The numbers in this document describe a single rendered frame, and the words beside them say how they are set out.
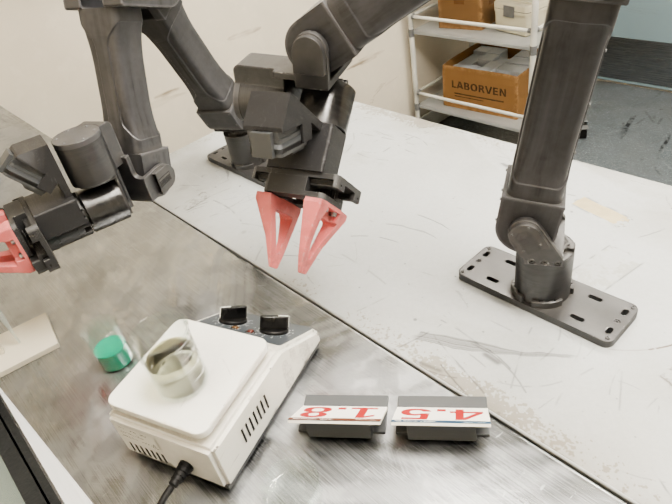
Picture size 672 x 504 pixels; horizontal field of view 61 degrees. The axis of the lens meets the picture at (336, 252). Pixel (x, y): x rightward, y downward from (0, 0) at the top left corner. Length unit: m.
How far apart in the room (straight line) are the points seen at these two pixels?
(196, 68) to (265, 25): 1.40
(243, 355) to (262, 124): 0.22
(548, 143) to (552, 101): 0.04
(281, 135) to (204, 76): 0.43
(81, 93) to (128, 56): 1.20
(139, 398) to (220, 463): 0.10
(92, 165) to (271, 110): 0.29
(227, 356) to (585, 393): 0.36
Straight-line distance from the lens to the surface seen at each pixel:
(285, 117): 0.52
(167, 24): 0.87
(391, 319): 0.70
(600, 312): 0.70
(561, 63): 0.56
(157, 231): 0.99
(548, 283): 0.68
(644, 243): 0.83
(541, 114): 0.58
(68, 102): 2.00
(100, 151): 0.75
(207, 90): 0.96
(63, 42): 1.98
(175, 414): 0.56
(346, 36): 0.57
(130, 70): 0.81
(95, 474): 0.68
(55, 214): 0.76
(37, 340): 0.86
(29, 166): 0.75
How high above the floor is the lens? 1.39
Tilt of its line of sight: 37 degrees down
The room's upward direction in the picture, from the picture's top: 12 degrees counter-clockwise
